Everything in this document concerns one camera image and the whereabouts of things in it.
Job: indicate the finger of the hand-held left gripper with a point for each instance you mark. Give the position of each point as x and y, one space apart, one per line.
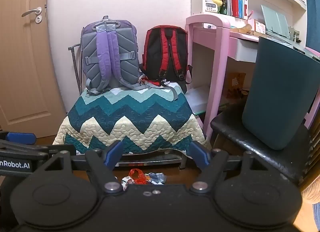
21 138
30 151

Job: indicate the grey-green tilting desk board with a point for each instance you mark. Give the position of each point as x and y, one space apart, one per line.
280 37

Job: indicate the peach knit cloth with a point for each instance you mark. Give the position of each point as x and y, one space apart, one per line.
311 190

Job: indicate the wooden door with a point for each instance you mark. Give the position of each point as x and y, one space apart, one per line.
25 72

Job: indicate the small digital timer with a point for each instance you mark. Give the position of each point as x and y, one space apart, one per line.
210 7

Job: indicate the purple grey backpack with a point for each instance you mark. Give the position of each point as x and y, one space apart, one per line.
110 54

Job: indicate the pink desk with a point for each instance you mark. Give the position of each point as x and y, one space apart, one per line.
220 72

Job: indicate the red plastic bag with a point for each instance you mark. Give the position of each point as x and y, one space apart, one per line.
138 177

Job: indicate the orange white box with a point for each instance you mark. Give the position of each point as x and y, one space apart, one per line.
258 26

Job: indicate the crumpled white blue wrapper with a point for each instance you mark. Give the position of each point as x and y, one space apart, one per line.
156 178

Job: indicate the grey-green book stand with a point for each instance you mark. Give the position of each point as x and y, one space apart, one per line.
275 21

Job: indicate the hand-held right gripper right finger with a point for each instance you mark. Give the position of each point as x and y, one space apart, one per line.
200 153

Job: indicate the blue curtain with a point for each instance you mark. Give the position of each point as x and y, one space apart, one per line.
312 10

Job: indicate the white desk drawer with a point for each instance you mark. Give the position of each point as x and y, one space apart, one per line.
246 51

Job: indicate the grey-green desk organizer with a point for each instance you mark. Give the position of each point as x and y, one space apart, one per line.
295 35

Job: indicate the teal zigzag quilt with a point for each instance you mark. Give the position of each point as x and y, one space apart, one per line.
130 112

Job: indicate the brown cardboard box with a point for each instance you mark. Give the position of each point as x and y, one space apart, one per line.
236 81

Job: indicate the black seat wooden chair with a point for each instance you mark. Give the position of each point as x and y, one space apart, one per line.
250 144

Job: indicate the white flat board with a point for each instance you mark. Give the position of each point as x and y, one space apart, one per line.
197 98

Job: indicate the red black backpack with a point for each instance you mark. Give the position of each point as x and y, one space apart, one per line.
165 52

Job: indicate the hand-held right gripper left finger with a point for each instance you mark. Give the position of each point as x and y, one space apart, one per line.
113 153

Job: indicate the metal bench frame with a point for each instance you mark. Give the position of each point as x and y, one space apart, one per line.
150 158

